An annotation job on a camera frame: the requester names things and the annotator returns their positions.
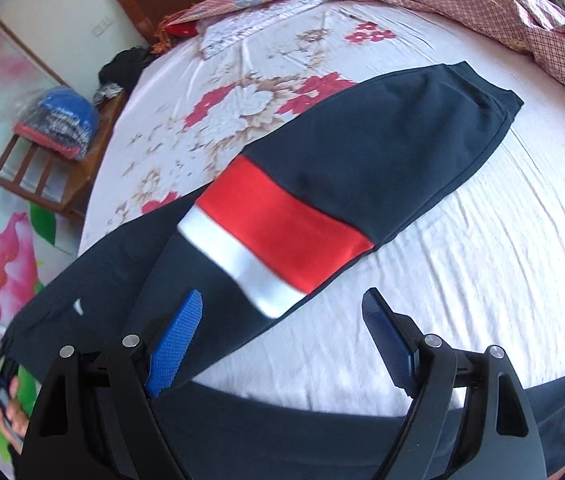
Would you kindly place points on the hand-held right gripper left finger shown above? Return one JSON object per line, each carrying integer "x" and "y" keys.
{"x": 177, "y": 345}

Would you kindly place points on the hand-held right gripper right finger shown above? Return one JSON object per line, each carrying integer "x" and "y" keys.
{"x": 393, "y": 347}

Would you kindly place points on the dark navy pants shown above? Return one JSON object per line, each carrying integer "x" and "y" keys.
{"x": 362, "y": 160}

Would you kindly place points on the person's left hand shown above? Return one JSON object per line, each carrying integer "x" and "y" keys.
{"x": 15, "y": 412}

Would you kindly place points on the bed with floral sheet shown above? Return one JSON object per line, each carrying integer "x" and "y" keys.
{"x": 462, "y": 270}

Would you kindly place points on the floral wardrobe door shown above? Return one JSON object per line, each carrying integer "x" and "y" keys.
{"x": 2, "y": 260}

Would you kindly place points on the wooden chair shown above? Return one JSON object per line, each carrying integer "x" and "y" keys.
{"x": 92, "y": 160}

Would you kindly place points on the plastic bag of clothes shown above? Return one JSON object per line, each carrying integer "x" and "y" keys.
{"x": 62, "y": 115}

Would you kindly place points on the black clothes pile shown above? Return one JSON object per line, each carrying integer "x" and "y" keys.
{"x": 127, "y": 67}

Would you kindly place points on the orange fringed cloth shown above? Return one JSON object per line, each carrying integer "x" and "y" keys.
{"x": 162, "y": 36}

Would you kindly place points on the red pillow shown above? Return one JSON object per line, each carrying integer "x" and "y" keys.
{"x": 182, "y": 29}

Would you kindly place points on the folded white floral cloth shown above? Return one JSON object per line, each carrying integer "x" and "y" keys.
{"x": 242, "y": 30}

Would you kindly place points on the white wall switch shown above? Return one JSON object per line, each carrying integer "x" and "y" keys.
{"x": 103, "y": 25}

